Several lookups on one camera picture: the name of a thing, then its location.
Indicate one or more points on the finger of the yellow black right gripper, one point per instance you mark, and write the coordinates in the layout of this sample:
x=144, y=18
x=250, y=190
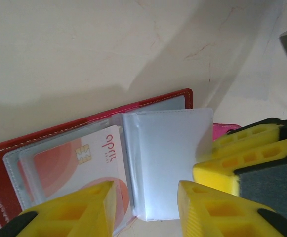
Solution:
x=269, y=182
x=252, y=133

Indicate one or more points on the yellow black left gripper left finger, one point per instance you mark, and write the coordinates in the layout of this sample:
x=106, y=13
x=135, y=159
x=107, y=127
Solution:
x=79, y=212

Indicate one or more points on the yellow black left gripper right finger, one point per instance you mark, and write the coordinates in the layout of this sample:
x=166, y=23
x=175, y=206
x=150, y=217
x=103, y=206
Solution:
x=219, y=217

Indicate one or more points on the red card holder clear sleeves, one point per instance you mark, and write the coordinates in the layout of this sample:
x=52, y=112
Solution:
x=163, y=153

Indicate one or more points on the white card orange circles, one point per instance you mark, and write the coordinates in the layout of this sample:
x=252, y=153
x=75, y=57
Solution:
x=59, y=168

